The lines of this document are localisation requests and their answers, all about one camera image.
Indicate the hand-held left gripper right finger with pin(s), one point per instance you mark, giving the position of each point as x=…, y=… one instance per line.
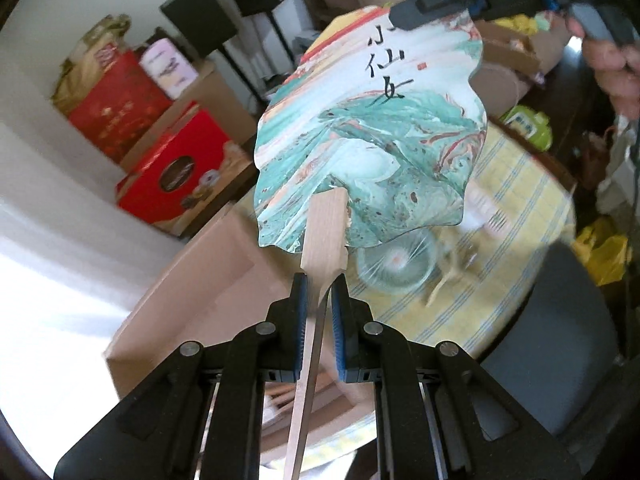
x=338, y=325

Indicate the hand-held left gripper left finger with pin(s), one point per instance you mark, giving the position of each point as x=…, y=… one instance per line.
x=300, y=320

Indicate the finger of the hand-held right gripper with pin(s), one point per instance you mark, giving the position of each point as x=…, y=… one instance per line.
x=425, y=4

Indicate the brown cardboard box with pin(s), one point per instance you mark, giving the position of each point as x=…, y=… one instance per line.
x=165, y=340
x=220, y=90

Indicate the person's right hand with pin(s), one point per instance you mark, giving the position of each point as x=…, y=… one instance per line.
x=617, y=75

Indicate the cardboard box of clutter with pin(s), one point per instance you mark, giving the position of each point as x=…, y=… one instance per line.
x=520, y=50

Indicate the clear glass bowl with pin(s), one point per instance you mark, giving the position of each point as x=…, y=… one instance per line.
x=395, y=265

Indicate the lime green plastic container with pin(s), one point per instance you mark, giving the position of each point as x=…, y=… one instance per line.
x=527, y=127

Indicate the black speaker stand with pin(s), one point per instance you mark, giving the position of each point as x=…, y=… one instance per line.
x=280, y=40
x=242, y=77

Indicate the yellow striped tablecloth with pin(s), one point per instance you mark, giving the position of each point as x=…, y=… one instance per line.
x=520, y=240

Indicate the red gift box oval label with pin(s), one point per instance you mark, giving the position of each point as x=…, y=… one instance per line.
x=170, y=140

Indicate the closed brown cardboard box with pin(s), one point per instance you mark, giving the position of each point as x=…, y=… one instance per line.
x=220, y=90

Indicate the grey chair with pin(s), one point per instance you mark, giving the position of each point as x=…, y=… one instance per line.
x=560, y=350

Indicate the pink round canister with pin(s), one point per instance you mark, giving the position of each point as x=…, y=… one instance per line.
x=167, y=70

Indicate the yellow plastic bag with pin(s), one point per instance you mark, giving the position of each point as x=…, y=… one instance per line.
x=602, y=250

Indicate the red gift box gold print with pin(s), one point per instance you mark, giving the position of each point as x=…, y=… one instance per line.
x=112, y=110

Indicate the gold shopping bag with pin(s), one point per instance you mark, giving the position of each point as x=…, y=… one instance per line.
x=85, y=60

